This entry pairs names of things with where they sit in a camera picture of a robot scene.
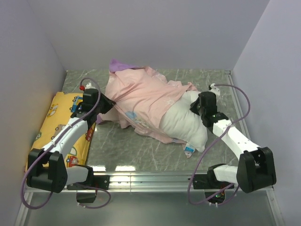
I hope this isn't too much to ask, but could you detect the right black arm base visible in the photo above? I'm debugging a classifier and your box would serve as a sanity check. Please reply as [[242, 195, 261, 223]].
[[192, 174, 230, 204]]

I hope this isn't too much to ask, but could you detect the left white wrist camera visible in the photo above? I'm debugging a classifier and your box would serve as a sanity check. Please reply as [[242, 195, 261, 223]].
[[79, 82, 95, 91]]

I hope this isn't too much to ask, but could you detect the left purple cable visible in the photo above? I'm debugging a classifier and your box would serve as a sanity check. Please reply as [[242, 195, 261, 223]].
[[20, 78, 111, 210]]

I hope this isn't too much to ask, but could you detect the aluminium rail frame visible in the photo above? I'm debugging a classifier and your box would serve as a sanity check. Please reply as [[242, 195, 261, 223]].
[[14, 70, 285, 226]]

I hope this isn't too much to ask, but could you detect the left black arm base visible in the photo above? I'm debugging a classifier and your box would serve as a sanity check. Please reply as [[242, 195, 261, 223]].
[[66, 175, 110, 204]]

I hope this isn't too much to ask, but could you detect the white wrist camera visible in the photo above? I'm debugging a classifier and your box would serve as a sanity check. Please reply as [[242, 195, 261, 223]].
[[79, 82, 95, 91], [208, 83, 221, 96]]

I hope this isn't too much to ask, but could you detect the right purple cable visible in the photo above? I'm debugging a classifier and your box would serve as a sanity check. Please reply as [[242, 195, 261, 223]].
[[187, 83, 251, 207]]

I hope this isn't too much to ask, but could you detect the white pillow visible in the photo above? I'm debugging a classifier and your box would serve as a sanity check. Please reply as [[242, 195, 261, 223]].
[[159, 90, 208, 153]]

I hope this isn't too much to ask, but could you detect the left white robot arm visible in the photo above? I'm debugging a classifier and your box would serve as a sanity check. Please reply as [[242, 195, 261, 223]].
[[25, 89, 116, 193]]

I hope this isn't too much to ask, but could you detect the purple cable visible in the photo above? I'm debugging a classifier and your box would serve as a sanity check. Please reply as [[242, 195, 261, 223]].
[[20, 78, 111, 210], [187, 83, 251, 207]]

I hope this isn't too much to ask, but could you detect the yellow car print pillow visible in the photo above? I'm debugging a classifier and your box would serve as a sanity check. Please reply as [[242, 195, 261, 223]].
[[32, 92, 95, 167]]

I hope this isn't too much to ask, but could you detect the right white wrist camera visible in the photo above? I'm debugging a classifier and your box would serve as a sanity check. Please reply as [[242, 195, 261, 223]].
[[208, 83, 221, 96]]

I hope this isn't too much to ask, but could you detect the pink pillowcase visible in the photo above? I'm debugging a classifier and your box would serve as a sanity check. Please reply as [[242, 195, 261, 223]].
[[105, 67, 197, 144]]

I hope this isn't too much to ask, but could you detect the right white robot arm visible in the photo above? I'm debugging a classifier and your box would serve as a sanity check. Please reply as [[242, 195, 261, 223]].
[[190, 91, 277, 193]]

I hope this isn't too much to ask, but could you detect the purple princess print pillowcase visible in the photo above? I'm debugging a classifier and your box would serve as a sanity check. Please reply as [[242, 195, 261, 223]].
[[96, 59, 142, 124]]

